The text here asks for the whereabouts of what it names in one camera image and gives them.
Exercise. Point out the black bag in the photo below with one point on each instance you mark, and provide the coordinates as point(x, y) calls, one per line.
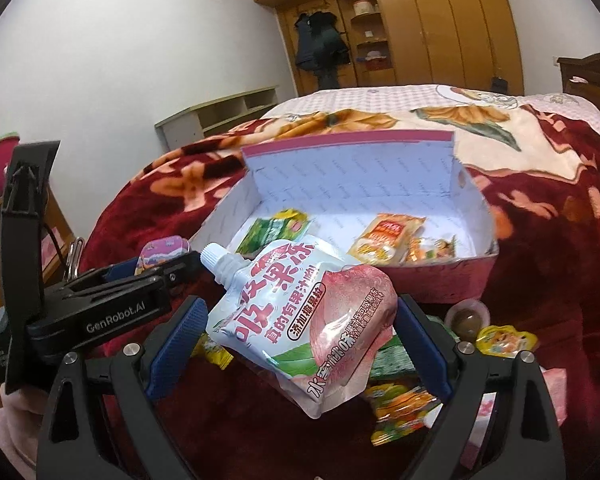
point(500, 85)

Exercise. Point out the clear jelly ball cup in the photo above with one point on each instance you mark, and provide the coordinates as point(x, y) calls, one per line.
point(465, 321)

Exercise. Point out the yellow corn cracker packet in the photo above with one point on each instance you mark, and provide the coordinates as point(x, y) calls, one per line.
point(385, 237)

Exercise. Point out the dark green snack packet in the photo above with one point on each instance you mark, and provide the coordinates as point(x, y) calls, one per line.
point(390, 362)

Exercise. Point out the dark hanging jacket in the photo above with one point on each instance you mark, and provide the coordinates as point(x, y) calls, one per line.
point(330, 40)
point(304, 45)

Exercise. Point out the white round box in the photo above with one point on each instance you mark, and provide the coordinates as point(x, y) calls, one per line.
point(365, 8)

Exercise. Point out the dark wooden headboard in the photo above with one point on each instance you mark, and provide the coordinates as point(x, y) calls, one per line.
point(595, 75)

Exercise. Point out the purple lidded jelly cup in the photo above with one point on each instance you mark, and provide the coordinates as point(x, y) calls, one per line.
point(162, 250)

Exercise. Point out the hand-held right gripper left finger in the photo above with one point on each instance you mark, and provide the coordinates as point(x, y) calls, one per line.
point(177, 345)

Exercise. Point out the yellow lidded jelly cup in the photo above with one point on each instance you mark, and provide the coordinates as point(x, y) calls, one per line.
point(505, 340)

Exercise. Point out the metal spring clip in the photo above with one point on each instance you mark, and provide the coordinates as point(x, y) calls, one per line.
point(72, 260)

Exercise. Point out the green pea snack packet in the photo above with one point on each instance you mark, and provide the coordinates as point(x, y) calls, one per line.
point(262, 235)

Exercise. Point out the beige low shelf unit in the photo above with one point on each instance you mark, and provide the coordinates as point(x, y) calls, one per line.
point(190, 120)

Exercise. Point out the yellow candy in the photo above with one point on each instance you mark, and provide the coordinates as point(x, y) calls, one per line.
point(215, 352)

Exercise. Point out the pink cardboard box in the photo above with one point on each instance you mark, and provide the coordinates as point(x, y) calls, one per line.
point(360, 185)

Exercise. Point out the pink bin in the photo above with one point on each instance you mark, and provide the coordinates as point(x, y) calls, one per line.
point(2, 155)

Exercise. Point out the colourful fruit candy packet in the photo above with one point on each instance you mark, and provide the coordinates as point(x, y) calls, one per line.
point(400, 410)

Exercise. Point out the red floral blanket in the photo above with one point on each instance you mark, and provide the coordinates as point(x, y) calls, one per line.
point(530, 280)

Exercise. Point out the peach jelly pouch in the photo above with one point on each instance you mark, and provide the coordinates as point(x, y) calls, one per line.
point(300, 330)

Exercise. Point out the wooden wardrobe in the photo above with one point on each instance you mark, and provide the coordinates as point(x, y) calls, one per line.
point(455, 25)

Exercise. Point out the large pink snack bag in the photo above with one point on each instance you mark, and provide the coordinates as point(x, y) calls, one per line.
point(552, 390)

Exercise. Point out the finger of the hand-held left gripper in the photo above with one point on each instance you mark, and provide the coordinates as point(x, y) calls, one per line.
point(117, 270)
point(172, 276)

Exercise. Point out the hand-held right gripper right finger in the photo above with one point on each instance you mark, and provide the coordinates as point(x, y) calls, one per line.
point(422, 352)

